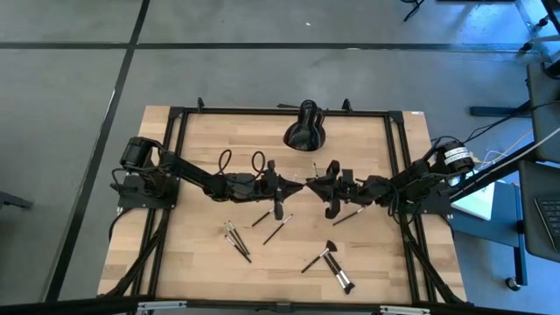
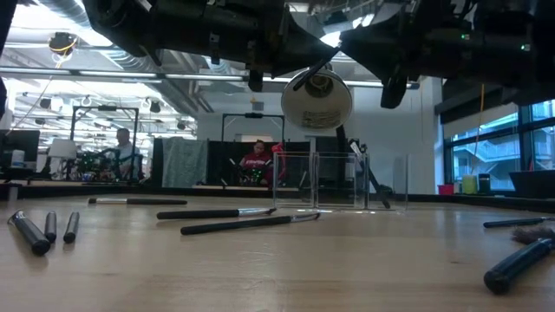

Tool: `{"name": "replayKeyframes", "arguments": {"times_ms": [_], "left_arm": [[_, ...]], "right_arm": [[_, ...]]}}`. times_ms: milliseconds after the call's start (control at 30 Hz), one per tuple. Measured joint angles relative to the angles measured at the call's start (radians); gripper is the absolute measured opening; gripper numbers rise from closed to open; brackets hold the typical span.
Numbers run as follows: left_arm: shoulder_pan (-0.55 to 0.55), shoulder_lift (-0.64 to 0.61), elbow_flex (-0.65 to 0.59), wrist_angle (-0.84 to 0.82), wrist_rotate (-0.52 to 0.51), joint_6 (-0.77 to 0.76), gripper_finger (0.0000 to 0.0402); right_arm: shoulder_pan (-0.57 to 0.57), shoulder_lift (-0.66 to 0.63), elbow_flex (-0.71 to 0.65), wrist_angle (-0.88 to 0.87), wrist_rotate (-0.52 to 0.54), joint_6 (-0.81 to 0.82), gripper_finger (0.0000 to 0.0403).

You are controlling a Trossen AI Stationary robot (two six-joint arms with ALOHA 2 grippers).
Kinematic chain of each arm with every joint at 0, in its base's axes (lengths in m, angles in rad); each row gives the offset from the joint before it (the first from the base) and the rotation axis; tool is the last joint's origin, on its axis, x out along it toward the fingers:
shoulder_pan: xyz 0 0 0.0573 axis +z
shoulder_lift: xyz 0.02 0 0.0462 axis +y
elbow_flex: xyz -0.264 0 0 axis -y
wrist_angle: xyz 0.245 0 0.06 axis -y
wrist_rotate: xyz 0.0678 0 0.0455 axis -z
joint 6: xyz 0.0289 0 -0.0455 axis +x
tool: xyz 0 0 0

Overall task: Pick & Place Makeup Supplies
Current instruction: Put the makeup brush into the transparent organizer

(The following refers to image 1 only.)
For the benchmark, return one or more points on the dark grey desk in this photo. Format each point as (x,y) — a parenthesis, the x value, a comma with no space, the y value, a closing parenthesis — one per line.
(531,210)

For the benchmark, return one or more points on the grey panel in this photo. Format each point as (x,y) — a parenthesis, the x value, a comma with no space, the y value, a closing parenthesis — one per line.
(547,109)

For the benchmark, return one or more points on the black diagonal beam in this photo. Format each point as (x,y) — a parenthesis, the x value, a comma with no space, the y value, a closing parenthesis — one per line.
(516,159)

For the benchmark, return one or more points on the black chair leg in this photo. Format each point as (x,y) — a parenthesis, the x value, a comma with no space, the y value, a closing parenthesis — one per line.
(413,11)

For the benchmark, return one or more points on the silver bracket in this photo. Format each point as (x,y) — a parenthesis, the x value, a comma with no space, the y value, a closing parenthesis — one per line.
(404,310)
(162,306)

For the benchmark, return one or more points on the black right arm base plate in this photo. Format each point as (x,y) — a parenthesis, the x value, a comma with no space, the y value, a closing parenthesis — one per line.
(437,206)

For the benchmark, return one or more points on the thin black makeup brush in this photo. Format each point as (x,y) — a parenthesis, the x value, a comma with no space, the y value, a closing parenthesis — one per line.
(240,251)
(262,218)
(236,240)
(347,216)
(240,239)
(315,170)
(277,229)

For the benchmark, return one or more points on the black frame clamp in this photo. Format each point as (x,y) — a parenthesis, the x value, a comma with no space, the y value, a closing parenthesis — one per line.
(200,105)
(346,105)

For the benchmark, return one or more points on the large black silver makeup brush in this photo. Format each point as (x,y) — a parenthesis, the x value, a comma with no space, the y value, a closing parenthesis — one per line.
(341,269)
(336,273)

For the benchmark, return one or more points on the black caster wheel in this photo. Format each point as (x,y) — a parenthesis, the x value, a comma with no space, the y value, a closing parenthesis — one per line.
(513,284)

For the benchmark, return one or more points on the blue floor bar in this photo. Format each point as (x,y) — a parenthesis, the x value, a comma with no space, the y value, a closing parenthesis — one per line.
(494,111)

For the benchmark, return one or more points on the black fan makeup brush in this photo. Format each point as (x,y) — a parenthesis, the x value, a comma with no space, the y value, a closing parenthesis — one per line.
(315,262)

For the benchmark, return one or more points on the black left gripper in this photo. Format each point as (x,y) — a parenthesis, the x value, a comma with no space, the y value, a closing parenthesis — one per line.
(271,188)

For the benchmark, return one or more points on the blue side desk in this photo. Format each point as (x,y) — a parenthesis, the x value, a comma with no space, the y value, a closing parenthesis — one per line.
(503,227)

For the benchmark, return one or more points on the white flat box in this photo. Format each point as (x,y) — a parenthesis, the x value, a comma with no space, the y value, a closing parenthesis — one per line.
(477,203)

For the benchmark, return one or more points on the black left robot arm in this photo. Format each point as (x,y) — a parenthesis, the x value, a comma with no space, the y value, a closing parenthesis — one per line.
(192,172)

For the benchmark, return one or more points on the black aluminium table frame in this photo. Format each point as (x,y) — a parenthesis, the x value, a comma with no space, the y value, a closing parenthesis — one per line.
(245,112)

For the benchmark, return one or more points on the light metal frame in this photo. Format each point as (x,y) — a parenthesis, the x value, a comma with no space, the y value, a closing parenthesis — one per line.
(540,39)

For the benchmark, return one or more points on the black keyboard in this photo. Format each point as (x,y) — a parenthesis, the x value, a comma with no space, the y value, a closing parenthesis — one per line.
(550,219)

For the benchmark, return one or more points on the dark furniture foot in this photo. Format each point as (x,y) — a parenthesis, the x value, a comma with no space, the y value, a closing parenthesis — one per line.
(13,201)

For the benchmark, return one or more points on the black gantry bar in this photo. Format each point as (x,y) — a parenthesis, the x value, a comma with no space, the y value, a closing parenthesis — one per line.
(262,307)

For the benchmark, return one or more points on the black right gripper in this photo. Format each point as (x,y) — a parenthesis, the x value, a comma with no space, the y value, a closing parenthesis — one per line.
(343,188)

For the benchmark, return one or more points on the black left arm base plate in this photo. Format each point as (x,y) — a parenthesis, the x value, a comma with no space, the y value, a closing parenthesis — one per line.
(131,200)

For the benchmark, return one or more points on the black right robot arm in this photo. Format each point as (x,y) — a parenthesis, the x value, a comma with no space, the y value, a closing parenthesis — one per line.
(415,175)

